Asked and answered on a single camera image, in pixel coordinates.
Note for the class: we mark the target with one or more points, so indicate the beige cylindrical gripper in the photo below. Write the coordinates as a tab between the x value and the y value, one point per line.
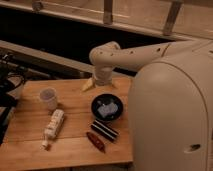
101	76

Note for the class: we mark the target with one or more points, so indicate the reddish brown oblong object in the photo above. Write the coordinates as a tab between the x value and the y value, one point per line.
96	141

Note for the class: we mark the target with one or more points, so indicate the black white striped box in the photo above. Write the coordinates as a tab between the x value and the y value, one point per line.
104	130

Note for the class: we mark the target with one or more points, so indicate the black round bowl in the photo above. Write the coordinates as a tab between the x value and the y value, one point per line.
105	99

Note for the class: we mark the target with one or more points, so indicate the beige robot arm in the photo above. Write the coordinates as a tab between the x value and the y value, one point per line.
170	102

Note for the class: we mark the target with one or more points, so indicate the white plastic cup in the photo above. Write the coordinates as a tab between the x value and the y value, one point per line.
48	96

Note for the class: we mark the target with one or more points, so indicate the metal railing frame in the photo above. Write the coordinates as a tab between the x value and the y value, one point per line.
167	18

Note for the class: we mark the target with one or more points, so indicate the pale blue sponge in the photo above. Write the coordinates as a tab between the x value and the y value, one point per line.
106	110

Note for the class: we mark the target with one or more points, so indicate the black equipment with cables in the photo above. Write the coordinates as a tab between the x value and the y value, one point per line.
12	80

